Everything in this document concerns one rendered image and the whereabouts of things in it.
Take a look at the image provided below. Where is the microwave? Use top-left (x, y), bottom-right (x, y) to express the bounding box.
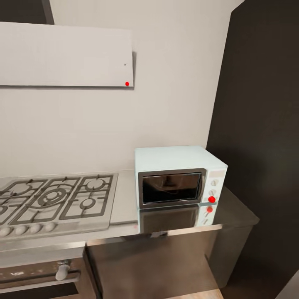
top-left (135, 145), bottom-right (227, 209)

